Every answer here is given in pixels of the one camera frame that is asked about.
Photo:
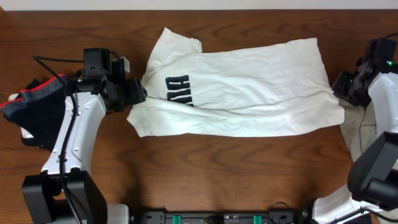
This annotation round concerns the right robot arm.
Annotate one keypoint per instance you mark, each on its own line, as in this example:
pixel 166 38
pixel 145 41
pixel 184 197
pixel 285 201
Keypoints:
pixel 378 76

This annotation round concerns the black folded shorts red waistband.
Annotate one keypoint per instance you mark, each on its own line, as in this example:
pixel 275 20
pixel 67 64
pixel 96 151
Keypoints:
pixel 39 109

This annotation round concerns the white t-shirt black print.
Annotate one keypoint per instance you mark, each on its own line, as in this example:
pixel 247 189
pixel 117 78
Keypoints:
pixel 271 91

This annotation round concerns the grey-beige shirt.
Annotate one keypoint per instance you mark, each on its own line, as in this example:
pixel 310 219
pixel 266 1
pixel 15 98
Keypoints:
pixel 357 133

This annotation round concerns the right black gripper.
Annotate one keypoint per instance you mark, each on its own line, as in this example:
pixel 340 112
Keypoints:
pixel 339 89

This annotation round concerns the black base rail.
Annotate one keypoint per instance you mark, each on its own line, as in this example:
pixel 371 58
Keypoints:
pixel 278 216

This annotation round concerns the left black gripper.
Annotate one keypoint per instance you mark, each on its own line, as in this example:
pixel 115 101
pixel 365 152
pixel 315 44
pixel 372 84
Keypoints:
pixel 134 91

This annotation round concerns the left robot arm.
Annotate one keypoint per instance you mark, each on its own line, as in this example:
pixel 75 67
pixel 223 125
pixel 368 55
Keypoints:
pixel 64 191

